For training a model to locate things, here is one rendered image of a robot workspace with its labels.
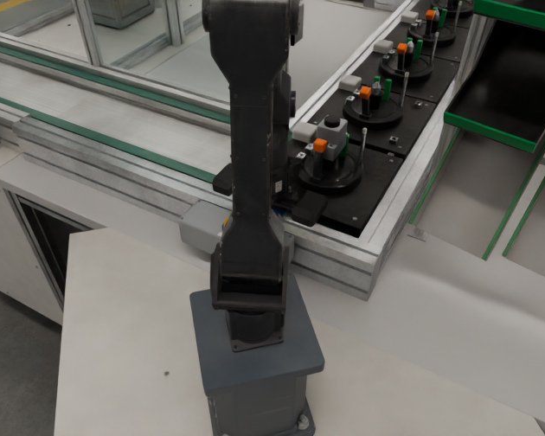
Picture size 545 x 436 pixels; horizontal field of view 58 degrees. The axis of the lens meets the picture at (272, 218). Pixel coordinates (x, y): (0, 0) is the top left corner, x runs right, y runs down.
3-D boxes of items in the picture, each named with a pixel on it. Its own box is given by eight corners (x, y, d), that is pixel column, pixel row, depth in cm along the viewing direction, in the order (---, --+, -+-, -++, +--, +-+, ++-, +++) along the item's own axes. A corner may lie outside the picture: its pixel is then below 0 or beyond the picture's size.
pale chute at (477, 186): (486, 261, 80) (484, 259, 76) (413, 226, 86) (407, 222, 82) (572, 104, 78) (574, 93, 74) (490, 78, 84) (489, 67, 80)
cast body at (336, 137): (333, 162, 94) (336, 130, 89) (311, 155, 95) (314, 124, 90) (349, 139, 99) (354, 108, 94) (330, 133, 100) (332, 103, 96)
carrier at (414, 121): (404, 163, 106) (415, 111, 97) (303, 131, 114) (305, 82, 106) (435, 111, 121) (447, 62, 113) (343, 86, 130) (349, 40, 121)
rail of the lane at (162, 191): (367, 302, 90) (375, 261, 83) (24, 160, 121) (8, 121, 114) (377, 281, 94) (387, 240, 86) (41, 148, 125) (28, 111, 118)
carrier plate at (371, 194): (359, 237, 90) (361, 228, 88) (246, 195, 98) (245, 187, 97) (401, 166, 105) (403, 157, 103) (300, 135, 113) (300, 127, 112)
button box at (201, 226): (276, 283, 88) (276, 259, 84) (181, 241, 96) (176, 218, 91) (294, 257, 93) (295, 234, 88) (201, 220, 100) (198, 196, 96)
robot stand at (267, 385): (217, 461, 70) (203, 391, 56) (202, 369, 80) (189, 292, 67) (316, 436, 72) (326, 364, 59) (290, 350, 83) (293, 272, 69)
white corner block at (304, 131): (309, 151, 109) (310, 136, 106) (291, 145, 110) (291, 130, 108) (318, 140, 112) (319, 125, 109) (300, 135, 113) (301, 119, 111)
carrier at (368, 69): (435, 110, 121) (447, 61, 113) (344, 86, 130) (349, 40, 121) (459, 69, 137) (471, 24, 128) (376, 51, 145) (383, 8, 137)
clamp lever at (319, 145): (319, 179, 94) (323, 145, 89) (310, 176, 94) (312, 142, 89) (327, 169, 96) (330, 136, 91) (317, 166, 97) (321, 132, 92)
